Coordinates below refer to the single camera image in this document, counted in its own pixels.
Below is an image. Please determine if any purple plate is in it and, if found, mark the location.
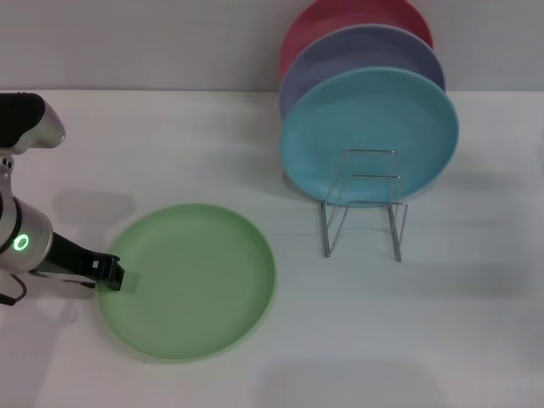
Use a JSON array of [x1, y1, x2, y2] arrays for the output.
[[279, 24, 446, 122]]

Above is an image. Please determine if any dark arm cable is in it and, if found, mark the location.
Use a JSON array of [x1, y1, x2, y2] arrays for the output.
[[0, 274, 27, 305]]

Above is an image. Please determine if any metal wire plate rack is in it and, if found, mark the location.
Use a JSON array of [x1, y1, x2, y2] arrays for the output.
[[320, 148, 408, 263]]

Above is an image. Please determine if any red plate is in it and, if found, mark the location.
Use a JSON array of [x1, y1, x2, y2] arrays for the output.
[[279, 0, 434, 82]]

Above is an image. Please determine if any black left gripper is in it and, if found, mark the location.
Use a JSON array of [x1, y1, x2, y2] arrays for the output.
[[44, 232, 141, 294]]

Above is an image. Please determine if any green plate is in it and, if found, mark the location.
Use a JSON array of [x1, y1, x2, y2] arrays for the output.
[[95, 202, 278, 365]]

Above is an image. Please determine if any light blue plate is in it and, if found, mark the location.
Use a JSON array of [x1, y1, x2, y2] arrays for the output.
[[279, 66, 460, 203]]

